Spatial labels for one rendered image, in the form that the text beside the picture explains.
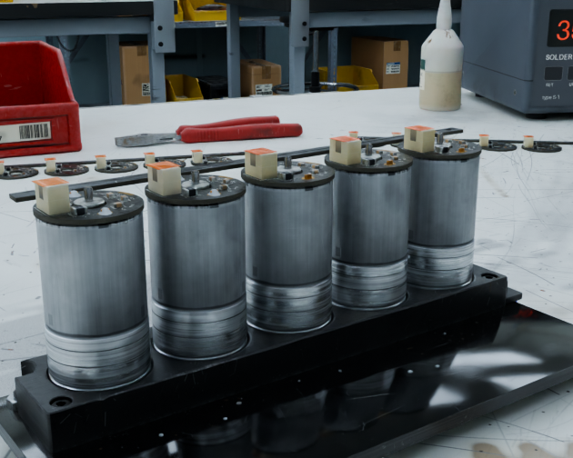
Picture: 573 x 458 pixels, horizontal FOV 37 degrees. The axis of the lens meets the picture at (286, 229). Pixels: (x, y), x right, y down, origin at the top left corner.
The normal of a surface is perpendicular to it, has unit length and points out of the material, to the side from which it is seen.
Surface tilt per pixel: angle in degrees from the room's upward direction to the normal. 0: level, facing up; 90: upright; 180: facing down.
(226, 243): 90
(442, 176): 90
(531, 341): 0
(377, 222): 90
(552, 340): 0
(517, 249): 0
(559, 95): 90
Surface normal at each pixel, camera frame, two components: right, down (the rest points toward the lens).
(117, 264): 0.61, 0.24
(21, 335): 0.00, -0.96
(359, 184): -0.29, 0.29
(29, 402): -0.82, 0.17
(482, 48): -0.99, 0.04
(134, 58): 0.42, 0.28
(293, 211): 0.14, 0.29
